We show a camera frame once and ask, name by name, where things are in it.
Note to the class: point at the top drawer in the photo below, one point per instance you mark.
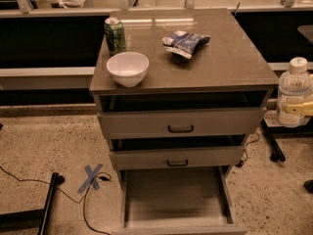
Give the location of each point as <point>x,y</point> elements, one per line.
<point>158,124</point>

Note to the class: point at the blue tape cross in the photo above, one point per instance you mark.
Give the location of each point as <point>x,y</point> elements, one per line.
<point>90,179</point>

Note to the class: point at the black stand leg left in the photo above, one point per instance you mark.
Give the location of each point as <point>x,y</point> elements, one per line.
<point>38,219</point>

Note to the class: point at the white bowl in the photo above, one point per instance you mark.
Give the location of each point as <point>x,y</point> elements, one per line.
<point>128,68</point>

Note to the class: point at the blue white snack bag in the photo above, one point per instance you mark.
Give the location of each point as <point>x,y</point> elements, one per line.
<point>184,43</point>

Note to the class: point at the black caster far right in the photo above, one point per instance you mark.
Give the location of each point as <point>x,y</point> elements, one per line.
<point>308,185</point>

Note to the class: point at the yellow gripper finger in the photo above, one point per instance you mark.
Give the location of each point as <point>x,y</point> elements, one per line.
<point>301,109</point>

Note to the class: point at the green soda can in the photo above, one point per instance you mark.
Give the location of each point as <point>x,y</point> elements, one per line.
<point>114,32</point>

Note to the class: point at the clear plastic water bottle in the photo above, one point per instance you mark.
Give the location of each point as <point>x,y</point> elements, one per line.
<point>294,84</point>

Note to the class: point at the middle drawer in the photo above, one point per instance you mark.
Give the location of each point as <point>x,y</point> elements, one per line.
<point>172,158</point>

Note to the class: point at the open bottom drawer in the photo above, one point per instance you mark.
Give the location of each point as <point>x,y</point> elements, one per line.
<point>177,201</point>

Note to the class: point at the grey drawer cabinet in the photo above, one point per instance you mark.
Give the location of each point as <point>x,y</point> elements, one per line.
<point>226,73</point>

